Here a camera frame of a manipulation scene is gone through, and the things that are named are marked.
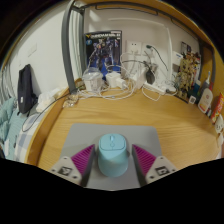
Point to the crumpled clear wrapper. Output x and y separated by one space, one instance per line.
70 100

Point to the teal blanket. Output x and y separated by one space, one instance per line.
6 123

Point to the white wall socket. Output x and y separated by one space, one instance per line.
133 47

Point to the white lotion bottle red cap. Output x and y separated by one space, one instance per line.
205 100

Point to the grey mouse pad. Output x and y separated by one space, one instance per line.
140 136

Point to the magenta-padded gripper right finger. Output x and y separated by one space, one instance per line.
163 168

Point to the white wall switch box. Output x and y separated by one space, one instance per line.
177 57

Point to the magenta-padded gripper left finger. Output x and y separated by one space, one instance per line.
63 168

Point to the small white cube clock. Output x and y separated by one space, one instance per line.
192 99

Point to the white power strip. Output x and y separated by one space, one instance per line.
155 87

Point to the grey metal desk frame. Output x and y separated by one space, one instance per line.
68 50

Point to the wooden shelf unit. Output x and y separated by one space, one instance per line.
150 5

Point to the clear plastic jar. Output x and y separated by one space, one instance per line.
92 80

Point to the brown tree figurine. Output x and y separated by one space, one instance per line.
186 73

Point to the blue robot model kit box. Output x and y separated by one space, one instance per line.
103 50

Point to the light blue computer mouse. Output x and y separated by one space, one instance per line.
112 155

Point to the white plastic bag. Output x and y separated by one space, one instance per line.
46 100

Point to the plaid bedsheet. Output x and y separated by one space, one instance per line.
25 140

